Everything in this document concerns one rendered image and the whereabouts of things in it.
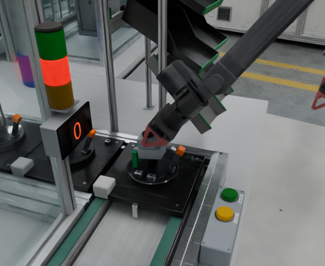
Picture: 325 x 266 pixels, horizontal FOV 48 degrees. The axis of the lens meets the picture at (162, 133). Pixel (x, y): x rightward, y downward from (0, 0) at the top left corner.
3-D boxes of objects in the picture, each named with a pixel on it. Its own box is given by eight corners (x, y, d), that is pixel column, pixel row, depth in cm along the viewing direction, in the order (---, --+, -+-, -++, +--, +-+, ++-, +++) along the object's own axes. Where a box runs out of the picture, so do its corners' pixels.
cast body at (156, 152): (166, 150, 97) (161, 127, 94) (160, 160, 93) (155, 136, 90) (138, 149, 100) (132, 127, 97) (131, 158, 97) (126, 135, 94)
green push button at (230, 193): (238, 195, 95) (239, 189, 94) (235, 205, 92) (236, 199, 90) (223, 191, 96) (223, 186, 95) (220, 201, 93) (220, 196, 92)
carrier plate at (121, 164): (205, 161, 107) (205, 155, 106) (182, 218, 88) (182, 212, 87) (129, 146, 114) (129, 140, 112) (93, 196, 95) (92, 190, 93)
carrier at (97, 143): (125, 145, 114) (123, 110, 107) (88, 195, 95) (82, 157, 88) (58, 132, 121) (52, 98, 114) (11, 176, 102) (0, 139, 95)
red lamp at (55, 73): (75, 77, 71) (72, 53, 68) (62, 87, 67) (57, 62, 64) (53, 73, 72) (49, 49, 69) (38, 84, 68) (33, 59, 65)
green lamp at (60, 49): (72, 52, 68) (68, 26, 65) (57, 62, 64) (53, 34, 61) (49, 49, 69) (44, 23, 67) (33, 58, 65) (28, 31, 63)
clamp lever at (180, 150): (175, 167, 97) (186, 148, 93) (173, 171, 96) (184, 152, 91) (163, 160, 98) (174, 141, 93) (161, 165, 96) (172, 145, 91)
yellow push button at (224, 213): (233, 214, 89) (234, 207, 88) (231, 225, 86) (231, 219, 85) (217, 209, 90) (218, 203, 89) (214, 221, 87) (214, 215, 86)
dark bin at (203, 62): (216, 58, 112) (228, 39, 107) (198, 74, 102) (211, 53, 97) (144, 9, 115) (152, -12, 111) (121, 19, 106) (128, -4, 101)
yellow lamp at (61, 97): (79, 100, 73) (75, 77, 71) (65, 111, 69) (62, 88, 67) (57, 96, 75) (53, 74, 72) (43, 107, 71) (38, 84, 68)
